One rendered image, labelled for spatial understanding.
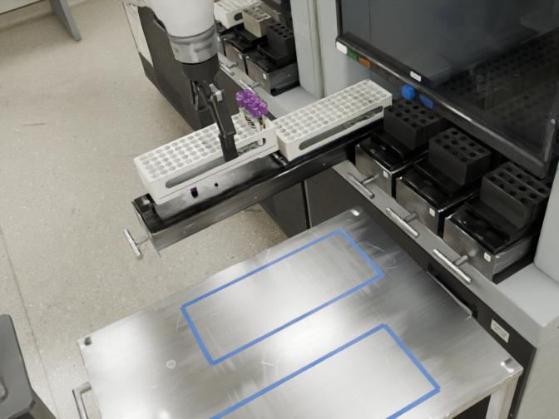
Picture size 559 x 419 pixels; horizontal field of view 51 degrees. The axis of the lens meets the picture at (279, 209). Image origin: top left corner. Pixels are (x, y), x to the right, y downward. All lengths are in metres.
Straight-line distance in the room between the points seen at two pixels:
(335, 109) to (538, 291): 0.60
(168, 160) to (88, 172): 1.69
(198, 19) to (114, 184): 1.78
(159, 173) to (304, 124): 0.36
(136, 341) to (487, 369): 0.58
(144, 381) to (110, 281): 1.36
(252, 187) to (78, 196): 1.60
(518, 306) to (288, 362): 0.45
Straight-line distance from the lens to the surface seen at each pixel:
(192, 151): 1.25
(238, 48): 1.85
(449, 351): 0.99
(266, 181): 1.31
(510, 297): 1.18
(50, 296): 2.42
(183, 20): 1.09
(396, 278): 1.07
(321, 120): 1.39
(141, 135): 3.05
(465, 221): 1.19
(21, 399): 1.26
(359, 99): 1.43
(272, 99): 1.73
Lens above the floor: 1.65
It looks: 43 degrees down
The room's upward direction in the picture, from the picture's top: 10 degrees counter-clockwise
